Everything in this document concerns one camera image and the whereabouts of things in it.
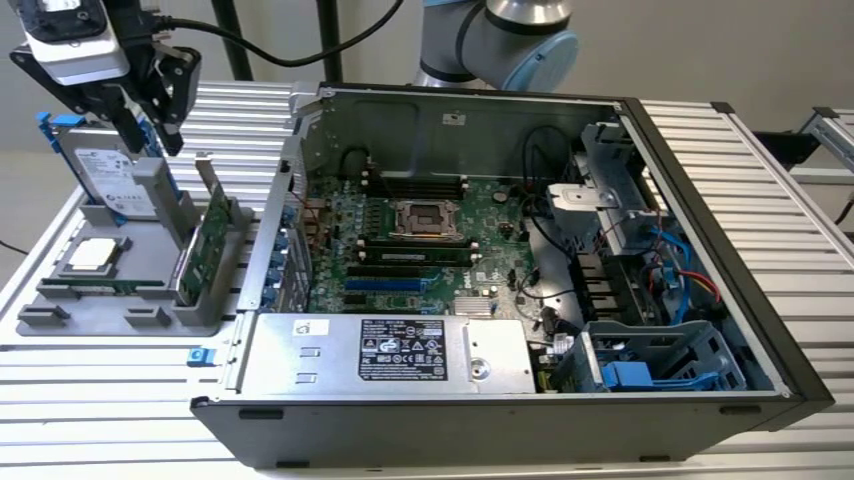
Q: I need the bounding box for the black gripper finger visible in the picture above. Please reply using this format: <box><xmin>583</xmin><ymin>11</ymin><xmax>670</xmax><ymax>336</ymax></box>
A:
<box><xmin>156</xmin><ymin>45</ymin><xmax>203</xmax><ymax>157</ymax></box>
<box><xmin>10</xmin><ymin>47</ymin><xmax>147</xmax><ymax>157</ymax></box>

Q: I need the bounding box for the green graphics card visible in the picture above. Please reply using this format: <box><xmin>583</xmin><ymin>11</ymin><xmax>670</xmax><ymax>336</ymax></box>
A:
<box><xmin>170</xmin><ymin>154</ymin><xmax>234</xmax><ymax>309</ymax></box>

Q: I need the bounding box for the hard disk in blue carrier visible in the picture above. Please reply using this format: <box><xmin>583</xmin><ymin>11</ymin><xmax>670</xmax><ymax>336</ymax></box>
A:
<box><xmin>36</xmin><ymin>112</ymin><xmax>179</xmax><ymax>226</ymax></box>

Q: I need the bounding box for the black stand pole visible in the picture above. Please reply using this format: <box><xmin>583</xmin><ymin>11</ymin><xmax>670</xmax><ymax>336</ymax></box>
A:
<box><xmin>317</xmin><ymin>0</ymin><xmax>346</xmax><ymax>84</ymax></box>
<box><xmin>211</xmin><ymin>0</ymin><xmax>256</xmax><ymax>82</ymax></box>

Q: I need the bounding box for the silver CPU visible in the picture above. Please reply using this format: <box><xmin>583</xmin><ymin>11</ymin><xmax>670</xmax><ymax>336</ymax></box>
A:
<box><xmin>66</xmin><ymin>238</ymin><xmax>126</xmax><ymax>271</ymax></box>

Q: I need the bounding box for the grey parts rack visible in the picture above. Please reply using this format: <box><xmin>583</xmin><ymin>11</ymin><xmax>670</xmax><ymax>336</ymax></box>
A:
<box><xmin>14</xmin><ymin>158</ymin><xmax>259</xmax><ymax>339</ymax></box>

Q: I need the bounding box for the bare green RAM stick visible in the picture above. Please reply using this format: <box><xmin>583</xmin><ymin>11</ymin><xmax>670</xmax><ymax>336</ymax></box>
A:
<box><xmin>39</xmin><ymin>277</ymin><xmax>166</xmax><ymax>292</ymax></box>

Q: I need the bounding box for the metal socket cover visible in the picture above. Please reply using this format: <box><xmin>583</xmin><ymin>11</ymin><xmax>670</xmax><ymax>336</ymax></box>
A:
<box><xmin>393</xmin><ymin>200</ymin><xmax>457</xmax><ymax>235</ymax></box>

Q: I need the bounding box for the CPU socket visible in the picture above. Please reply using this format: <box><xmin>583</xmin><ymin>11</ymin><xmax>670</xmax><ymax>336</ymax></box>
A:
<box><xmin>390</xmin><ymin>199</ymin><xmax>459</xmax><ymax>236</ymax></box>

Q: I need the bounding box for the long black expansion slot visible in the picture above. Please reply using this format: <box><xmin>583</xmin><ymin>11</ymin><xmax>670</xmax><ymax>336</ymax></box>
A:
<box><xmin>346</xmin><ymin>265</ymin><xmax>423</xmax><ymax>279</ymax></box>

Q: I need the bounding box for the blue expansion slot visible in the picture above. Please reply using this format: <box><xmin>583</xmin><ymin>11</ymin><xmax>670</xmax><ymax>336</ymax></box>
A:
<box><xmin>346</xmin><ymin>277</ymin><xmax>430</xmax><ymax>294</ymax></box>

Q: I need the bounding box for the silver power supply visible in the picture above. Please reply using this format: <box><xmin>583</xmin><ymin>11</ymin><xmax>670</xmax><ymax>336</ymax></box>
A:
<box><xmin>230</xmin><ymin>312</ymin><xmax>539</xmax><ymax>396</ymax></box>

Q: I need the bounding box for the green motherboard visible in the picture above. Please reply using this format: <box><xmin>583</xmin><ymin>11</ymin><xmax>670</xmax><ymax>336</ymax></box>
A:
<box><xmin>303</xmin><ymin>174</ymin><xmax>535</xmax><ymax>321</ymax></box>

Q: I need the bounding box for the silver finned heatsink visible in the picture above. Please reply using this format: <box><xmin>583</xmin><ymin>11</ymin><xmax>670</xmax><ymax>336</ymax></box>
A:
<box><xmin>455</xmin><ymin>295</ymin><xmax>495</xmax><ymax>316</ymax></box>

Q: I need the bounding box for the silver metal drive bay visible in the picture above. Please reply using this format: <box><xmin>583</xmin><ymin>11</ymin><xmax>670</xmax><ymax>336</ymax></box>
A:
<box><xmin>543</xmin><ymin>122</ymin><xmax>673</xmax><ymax>256</ymax></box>

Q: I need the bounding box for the black plastic housing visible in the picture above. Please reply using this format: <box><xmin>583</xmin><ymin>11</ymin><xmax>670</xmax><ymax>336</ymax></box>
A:
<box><xmin>571</xmin><ymin>249</ymin><xmax>646</xmax><ymax>321</ymax></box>

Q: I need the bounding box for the open black PC case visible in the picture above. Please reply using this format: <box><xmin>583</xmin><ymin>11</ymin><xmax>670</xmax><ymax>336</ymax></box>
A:
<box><xmin>190</xmin><ymin>82</ymin><xmax>836</xmax><ymax>469</ymax></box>

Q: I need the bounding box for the blue plastic carrier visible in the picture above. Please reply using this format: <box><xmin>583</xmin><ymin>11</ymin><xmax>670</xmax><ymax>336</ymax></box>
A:
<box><xmin>598</xmin><ymin>360</ymin><xmax>733</xmax><ymax>392</ymax></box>

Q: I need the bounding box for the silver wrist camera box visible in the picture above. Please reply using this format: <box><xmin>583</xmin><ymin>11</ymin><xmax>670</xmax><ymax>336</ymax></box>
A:
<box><xmin>22</xmin><ymin>0</ymin><xmax>134</xmax><ymax>87</ymax></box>

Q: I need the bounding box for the thick black cable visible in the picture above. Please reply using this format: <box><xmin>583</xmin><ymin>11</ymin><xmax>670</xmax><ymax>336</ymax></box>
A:
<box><xmin>156</xmin><ymin>0</ymin><xmax>406</xmax><ymax>68</ymax></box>

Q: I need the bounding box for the blue wire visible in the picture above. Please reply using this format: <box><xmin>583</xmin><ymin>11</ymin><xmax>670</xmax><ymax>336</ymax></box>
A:
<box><xmin>646</xmin><ymin>222</ymin><xmax>695</xmax><ymax>306</ymax></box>

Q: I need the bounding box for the red wire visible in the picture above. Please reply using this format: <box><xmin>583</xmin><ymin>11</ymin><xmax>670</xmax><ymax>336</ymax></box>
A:
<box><xmin>679</xmin><ymin>269</ymin><xmax>723</xmax><ymax>302</ymax></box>

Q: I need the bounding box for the aluminium frame table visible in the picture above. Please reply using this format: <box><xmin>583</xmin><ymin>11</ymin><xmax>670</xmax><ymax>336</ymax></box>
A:
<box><xmin>753</xmin><ymin>106</ymin><xmax>854</xmax><ymax>186</ymax></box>

